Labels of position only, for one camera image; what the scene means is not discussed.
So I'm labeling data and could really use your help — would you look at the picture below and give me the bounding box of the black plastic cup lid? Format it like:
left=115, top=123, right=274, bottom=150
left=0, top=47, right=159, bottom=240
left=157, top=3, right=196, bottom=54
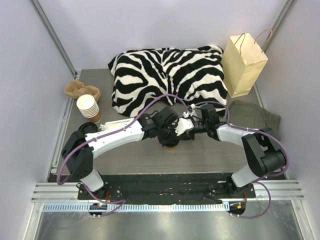
left=164, top=140, right=180, bottom=148

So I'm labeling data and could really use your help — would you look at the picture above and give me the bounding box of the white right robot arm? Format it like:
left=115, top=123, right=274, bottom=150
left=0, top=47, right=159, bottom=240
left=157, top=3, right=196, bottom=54
left=183, top=102, right=289, bottom=198

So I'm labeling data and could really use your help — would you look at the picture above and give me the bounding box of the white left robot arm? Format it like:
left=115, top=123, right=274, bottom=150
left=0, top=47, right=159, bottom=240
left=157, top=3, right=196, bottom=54
left=61, top=107, right=190, bottom=200

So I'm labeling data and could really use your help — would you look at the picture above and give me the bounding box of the brown paper takeout bag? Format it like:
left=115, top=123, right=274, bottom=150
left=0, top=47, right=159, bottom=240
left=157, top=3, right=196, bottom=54
left=221, top=28, right=273, bottom=98

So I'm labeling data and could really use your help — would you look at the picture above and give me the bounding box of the olive green folded cloth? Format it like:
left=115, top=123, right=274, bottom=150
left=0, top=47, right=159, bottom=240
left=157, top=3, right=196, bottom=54
left=229, top=100, right=281, bottom=141

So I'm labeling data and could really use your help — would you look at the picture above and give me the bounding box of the white wrapped straw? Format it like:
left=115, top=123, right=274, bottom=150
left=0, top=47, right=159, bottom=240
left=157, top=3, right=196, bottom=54
left=100, top=126, right=125, bottom=132
left=101, top=118, right=134, bottom=125
left=99, top=122, right=129, bottom=128

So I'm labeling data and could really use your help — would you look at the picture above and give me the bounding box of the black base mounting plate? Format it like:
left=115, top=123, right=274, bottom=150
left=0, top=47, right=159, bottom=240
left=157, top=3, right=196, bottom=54
left=77, top=172, right=256, bottom=204

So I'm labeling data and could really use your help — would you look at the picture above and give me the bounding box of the stack of black lids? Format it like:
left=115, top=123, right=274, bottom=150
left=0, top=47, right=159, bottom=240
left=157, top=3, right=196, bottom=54
left=78, top=122, right=98, bottom=135

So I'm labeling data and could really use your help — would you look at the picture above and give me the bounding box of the stack of paper cups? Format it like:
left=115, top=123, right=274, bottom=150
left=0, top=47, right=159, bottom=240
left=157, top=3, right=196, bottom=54
left=76, top=94, right=101, bottom=123

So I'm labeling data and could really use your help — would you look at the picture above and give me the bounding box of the brown pulp cup carrier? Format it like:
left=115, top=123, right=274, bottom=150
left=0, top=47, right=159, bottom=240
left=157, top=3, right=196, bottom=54
left=64, top=80, right=101, bottom=102

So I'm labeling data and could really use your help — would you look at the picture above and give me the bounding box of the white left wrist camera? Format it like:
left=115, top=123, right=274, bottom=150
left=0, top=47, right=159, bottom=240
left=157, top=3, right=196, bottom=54
left=174, top=118, right=194, bottom=136

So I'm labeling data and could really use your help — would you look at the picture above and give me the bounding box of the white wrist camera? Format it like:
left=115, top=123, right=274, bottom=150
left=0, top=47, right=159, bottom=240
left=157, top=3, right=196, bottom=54
left=182, top=104, right=197, bottom=118
left=174, top=118, right=194, bottom=136

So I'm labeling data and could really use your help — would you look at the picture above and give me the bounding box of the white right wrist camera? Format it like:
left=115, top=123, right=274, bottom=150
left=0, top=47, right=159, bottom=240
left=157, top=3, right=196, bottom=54
left=182, top=104, right=197, bottom=118

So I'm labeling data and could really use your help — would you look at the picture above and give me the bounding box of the white slotted cable duct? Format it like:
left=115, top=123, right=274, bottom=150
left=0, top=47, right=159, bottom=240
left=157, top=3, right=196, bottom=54
left=42, top=201, right=230, bottom=213

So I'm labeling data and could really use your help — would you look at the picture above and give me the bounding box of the aluminium frame rail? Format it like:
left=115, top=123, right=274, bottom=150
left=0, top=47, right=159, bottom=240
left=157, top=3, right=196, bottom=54
left=29, top=0, right=78, bottom=79

